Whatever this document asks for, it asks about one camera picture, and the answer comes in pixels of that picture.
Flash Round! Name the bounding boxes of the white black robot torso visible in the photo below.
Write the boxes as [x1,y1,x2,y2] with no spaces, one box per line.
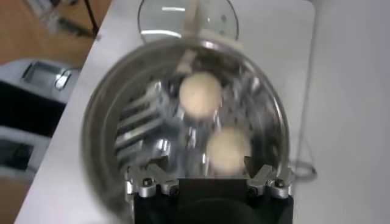
[0,59,82,183]

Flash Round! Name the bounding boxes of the white steamed baozi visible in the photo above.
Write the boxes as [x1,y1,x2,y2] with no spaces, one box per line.
[206,127,252,177]
[179,72,223,119]

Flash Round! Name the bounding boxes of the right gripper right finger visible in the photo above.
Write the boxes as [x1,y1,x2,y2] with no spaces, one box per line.
[243,155,296,199]

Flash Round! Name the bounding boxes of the steel steamer basket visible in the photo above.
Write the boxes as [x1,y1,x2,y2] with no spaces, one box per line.
[80,29,290,224]

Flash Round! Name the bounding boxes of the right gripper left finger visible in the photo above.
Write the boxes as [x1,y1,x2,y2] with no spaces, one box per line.
[124,156,180,198]

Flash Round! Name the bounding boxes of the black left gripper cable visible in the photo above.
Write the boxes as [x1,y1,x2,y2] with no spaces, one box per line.
[82,0,101,40]

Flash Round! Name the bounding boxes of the glass pot lid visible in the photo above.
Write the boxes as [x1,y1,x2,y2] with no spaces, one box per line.
[137,0,239,43]

